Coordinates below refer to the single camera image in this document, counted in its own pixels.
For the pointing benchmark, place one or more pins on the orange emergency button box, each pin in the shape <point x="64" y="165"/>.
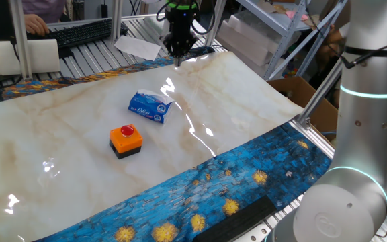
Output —
<point x="126" y="144"/>

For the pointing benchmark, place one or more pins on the white flat box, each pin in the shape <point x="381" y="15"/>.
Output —
<point x="42" y="55"/>

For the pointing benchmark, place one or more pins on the glossy marble pattern sheet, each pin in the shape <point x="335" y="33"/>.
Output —
<point x="62" y="168"/>

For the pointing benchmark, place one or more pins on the white paper napkin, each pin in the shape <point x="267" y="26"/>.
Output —
<point x="153" y="93"/>

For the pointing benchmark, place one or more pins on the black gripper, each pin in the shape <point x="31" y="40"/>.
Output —
<point x="180" y="30"/>

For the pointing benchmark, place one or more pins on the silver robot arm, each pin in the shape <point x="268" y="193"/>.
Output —
<point x="368" y="117"/>

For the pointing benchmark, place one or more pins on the pink paper scrap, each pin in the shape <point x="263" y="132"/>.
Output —
<point x="294" y="14"/>

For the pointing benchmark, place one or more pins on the grey metal shelf rack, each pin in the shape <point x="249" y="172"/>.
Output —
<point x="286" y="43"/>

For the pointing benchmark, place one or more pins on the person in purple shirt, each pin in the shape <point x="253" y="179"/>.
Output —
<point x="42" y="6"/>

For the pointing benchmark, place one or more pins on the typing person's hand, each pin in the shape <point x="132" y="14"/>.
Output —
<point x="36" y="25"/>

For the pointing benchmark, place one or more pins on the black computer keyboard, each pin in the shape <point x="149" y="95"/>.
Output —
<point x="86" y="32"/>

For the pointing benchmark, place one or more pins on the blue tissue pack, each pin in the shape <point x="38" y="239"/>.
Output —
<point x="146" y="108"/>

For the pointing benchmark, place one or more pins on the aluminium frame strut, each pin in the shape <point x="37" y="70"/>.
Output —
<point x="317" y="97"/>

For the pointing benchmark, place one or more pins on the starry night print cloth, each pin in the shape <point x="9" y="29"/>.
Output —
<point x="247" y="174"/>

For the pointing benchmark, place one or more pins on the brown cardboard box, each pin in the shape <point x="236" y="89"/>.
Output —
<point x="301" y="90"/>

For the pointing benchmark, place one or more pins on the colourful toy pile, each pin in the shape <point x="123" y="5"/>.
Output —
<point x="290" y="72"/>

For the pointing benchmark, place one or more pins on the white foam box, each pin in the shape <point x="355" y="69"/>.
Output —
<point x="264" y="27"/>
<point x="244" y="47"/>

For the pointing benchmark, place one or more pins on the aluminium frame post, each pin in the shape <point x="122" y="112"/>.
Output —
<point x="20" y="40"/>
<point x="116" y="20"/>

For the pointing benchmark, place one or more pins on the black foam block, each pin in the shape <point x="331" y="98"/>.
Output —
<point x="237" y="222"/>

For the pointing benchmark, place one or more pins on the white paper sheet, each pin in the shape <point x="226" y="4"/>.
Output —
<point x="136" y="47"/>

